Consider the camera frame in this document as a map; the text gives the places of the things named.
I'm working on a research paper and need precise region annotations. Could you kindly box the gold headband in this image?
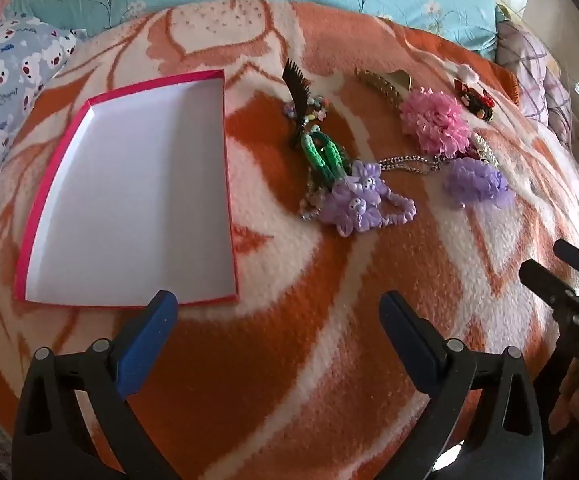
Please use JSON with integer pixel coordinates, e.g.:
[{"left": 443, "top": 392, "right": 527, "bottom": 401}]
[{"left": 357, "top": 70, "right": 416, "bottom": 112}]

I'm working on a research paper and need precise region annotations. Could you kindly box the white pearl hair tie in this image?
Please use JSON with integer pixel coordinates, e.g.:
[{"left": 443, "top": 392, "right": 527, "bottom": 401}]
[{"left": 472, "top": 132, "right": 501, "bottom": 167}]

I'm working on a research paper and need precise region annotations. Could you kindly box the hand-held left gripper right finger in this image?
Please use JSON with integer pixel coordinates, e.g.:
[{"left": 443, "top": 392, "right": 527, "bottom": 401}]
[{"left": 378, "top": 290, "right": 546, "bottom": 480}]

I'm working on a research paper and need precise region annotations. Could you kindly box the purple plaid pillow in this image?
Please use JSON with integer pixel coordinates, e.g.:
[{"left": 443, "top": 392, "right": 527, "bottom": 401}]
[{"left": 497, "top": 20, "right": 575, "bottom": 146}]

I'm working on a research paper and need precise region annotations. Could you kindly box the red bow hair clip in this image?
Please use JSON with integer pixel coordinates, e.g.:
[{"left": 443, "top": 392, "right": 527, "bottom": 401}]
[{"left": 452, "top": 78, "right": 496, "bottom": 122}]

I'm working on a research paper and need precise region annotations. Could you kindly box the colourful bead bracelet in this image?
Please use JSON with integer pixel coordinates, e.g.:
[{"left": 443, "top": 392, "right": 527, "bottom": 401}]
[{"left": 284, "top": 97, "right": 331, "bottom": 127}]

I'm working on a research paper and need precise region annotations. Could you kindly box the green hair clip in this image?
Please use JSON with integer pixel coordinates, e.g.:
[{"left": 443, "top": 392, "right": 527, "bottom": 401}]
[{"left": 302, "top": 130, "right": 354, "bottom": 182}]

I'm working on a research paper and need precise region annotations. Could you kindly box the pink-rimmed white box lid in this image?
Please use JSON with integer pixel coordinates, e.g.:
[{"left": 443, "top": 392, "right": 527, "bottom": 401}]
[{"left": 14, "top": 69, "right": 240, "bottom": 308}]

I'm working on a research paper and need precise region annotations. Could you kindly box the purple flower hair tie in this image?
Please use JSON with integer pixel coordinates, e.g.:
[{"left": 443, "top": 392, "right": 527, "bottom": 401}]
[{"left": 318, "top": 160, "right": 417, "bottom": 237}]

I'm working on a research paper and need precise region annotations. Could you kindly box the orange and white blanket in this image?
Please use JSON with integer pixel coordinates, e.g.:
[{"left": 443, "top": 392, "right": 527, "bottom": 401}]
[{"left": 0, "top": 0, "right": 579, "bottom": 480}]

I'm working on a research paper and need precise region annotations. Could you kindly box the purple chiffon flower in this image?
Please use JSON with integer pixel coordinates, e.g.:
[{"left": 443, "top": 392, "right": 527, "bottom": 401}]
[{"left": 443, "top": 157, "right": 514, "bottom": 209}]

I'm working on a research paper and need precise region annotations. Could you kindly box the silver chain necklace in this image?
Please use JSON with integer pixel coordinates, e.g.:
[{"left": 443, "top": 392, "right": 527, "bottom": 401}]
[{"left": 377, "top": 154, "right": 451, "bottom": 177}]

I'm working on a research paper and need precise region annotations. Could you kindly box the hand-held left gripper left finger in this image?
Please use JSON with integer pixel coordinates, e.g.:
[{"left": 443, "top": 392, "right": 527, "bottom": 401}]
[{"left": 12, "top": 290, "right": 180, "bottom": 480}]

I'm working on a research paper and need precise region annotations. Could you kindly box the pink flower hair tie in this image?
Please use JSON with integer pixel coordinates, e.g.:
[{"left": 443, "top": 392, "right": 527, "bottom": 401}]
[{"left": 399, "top": 87, "right": 471, "bottom": 154}]

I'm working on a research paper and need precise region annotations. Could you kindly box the black hair comb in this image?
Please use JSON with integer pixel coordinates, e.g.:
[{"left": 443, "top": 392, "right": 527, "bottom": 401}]
[{"left": 282, "top": 57, "right": 311, "bottom": 151}]

